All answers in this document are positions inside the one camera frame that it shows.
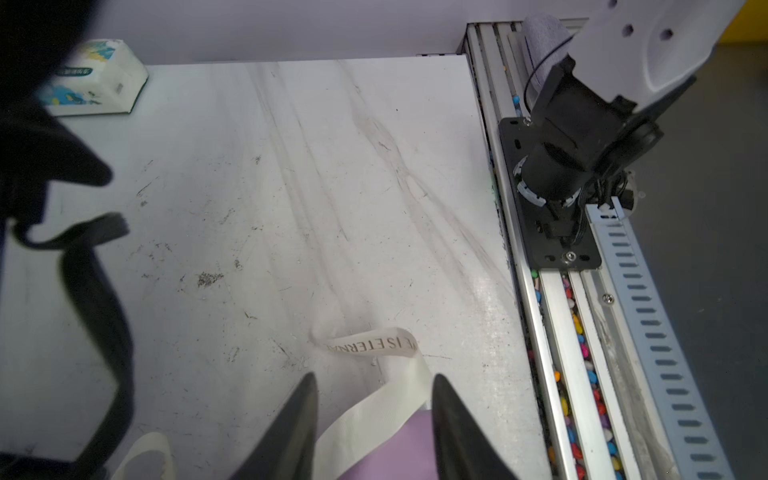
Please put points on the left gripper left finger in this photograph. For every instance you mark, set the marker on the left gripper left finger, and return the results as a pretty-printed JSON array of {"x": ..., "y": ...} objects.
[{"x": 286, "y": 449}]

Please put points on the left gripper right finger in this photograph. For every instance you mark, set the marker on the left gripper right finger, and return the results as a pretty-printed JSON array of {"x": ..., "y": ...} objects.
[{"x": 462, "y": 450}]

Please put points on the pink purple wrapping paper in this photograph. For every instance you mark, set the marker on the pink purple wrapping paper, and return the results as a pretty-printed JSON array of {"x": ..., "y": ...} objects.
[{"x": 409, "y": 454}]

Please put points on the cream printed ribbon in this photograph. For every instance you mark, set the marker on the cream printed ribbon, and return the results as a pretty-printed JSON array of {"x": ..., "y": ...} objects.
[{"x": 378, "y": 417}]

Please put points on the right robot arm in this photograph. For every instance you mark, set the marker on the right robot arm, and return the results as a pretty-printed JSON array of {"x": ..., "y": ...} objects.
[{"x": 275, "y": 270}]

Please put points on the tissue pack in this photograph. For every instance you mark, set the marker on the tissue pack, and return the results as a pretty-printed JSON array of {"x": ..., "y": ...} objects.
[{"x": 102, "y": 76}]

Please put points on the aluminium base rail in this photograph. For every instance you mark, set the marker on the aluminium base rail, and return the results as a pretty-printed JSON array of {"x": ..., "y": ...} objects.
[{"x": 617, "y": 394}]

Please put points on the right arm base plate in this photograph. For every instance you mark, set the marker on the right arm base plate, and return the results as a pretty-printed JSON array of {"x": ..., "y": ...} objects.
[{"x": 554, "y": 225}]

